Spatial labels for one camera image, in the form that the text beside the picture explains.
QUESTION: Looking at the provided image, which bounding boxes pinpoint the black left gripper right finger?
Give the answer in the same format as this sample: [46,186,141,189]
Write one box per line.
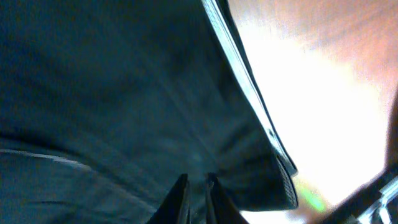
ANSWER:
[205,173,249,224]

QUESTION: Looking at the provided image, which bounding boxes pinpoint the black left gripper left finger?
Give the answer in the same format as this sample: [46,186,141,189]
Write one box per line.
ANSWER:
[147,174,190,224]

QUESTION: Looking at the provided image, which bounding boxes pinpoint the dark black shorts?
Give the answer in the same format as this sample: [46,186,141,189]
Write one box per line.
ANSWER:
[1,0,298,223]

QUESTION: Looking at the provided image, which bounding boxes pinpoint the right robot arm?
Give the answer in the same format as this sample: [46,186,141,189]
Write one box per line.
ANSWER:
[314,95,397,224]

